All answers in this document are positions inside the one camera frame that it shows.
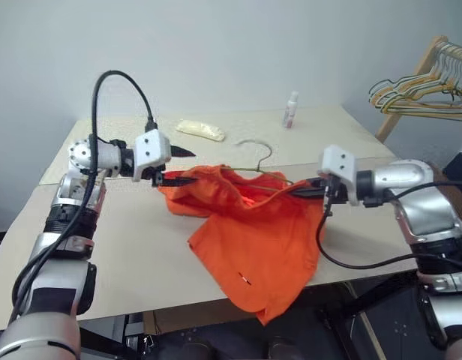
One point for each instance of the white spray bottle pink label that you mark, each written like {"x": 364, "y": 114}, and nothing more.
{"x": 290, "y": 112}

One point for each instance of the clear bag of white grains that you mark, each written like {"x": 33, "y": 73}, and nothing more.
{"x": 201, "y": 129}

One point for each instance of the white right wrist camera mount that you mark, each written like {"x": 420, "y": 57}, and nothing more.
{"x": 339, "y": 161}

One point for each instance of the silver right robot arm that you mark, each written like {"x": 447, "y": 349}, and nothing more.
{"x": 411, "y": 176}

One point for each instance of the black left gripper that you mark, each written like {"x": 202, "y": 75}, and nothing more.
{"x": 156, "y": 175}

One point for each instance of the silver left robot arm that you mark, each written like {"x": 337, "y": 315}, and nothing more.
{"x": 107, "y": 157}

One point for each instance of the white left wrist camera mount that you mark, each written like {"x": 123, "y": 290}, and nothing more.
{"x": 152, "y": 146}

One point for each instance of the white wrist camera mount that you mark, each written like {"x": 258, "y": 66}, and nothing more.
{"x": 152, "y": 146}
{"x": 339, "y": 161}

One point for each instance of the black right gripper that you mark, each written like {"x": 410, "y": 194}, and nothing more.
{"x": 335, "y": 191}

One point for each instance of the orange t-shirt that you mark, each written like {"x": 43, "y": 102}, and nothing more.
{"x": 253, "y": 243}

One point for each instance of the wooden clothes rack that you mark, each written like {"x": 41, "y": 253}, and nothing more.
{"x": 403, "y": 101}

